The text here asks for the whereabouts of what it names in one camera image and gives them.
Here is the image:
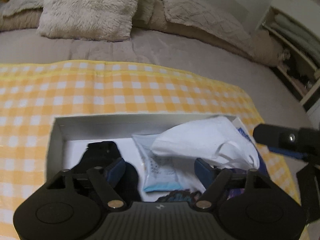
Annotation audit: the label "black fabric pouch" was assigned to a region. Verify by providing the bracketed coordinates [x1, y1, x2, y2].
[72, 141, 141, 204]

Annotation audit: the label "brown crocheted yarn piece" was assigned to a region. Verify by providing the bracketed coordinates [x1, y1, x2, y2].
[156, 190, 202, 205]

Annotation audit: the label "white face mask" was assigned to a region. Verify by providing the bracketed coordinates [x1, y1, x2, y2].
[151, 115, 261, 170]

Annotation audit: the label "light blue wipe packet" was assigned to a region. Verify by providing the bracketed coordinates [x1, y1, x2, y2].
[132, 134, 183, 193]

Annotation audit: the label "blue floral tissue pack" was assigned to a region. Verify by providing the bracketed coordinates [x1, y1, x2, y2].
[222, 127, 270, 178]

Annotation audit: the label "white shallow cardboard box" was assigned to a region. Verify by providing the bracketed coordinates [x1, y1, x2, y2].
[45, 113, 270, 203]

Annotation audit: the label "grey bed cover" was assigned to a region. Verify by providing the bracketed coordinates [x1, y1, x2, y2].
[1, 29, 311, 128]

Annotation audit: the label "folded grey blankets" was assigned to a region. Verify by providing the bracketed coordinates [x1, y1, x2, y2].
[270, 14, 319, 66]

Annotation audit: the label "yellow checkered cloth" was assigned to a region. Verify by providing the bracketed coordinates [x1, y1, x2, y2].
[0, 60, 311, 240]

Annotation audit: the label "white closet shelf unit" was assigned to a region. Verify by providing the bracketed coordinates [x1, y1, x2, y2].
[259, 0, 319, 111]

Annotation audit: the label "fluffy white pillow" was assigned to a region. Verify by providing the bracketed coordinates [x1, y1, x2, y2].
[37, 0, 139, 42]

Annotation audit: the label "beige quilted pillow right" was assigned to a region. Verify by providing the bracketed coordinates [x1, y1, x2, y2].
[132, 0, 284, 67]

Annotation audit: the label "beige quilted pillow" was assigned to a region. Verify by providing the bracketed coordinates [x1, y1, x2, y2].
[132, 0, 284, 67]
[1, 0, 44, 32]

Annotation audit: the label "beige quilted pillow left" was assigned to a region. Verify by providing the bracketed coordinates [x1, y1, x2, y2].
[1, 0, 44, 32]

